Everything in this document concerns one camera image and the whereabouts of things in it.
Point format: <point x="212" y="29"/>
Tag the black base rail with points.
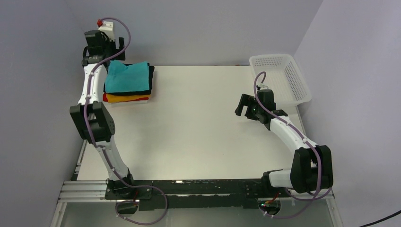
<point x="183" y="194"/>

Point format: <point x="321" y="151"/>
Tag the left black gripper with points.
<point x="120" y="49"/>

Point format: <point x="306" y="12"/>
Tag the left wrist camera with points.
<point x="105" y="26"/>

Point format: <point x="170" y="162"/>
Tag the folded red t-shirt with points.
<point x="106" y="98"/>

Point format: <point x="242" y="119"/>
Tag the folded black t-shirt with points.
<point x="152" y="80"/>

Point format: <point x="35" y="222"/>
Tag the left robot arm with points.
<point x="91" y="117"/>

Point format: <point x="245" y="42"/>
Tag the folded yellow t-shirt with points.
<point x="127" y="97"/>

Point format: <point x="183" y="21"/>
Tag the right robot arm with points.
<point x="311" y="167"/>

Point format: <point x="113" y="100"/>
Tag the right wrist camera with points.
<point x="261" y="86"/>

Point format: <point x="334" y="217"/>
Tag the white plastic basket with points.
<point x="283" y="77"/>

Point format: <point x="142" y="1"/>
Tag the turquoise t-shirt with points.
<point x="128" y="76"/>

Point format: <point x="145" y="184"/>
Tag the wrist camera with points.
<point x="261" y="86"/>
<point x="105" y="26"/>

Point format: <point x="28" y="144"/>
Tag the aluminium frame rail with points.
<point x="76" y="190"/>

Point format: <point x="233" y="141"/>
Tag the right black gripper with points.
<point x="247" y="107"/>

